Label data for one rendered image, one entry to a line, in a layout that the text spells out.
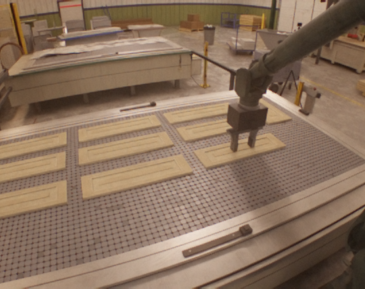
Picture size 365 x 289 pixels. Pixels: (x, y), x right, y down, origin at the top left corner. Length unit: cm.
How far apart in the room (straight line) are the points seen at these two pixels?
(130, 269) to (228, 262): 42
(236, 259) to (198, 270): 18
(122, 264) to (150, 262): 12
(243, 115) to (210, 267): 87
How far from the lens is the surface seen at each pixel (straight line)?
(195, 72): 521
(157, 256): 113
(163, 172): 149
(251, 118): 156
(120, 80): 478
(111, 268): 113
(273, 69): 139
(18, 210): 151
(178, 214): 127
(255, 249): 122
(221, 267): 114
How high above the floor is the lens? 183
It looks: 33 degrees down
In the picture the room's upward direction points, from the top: straight up
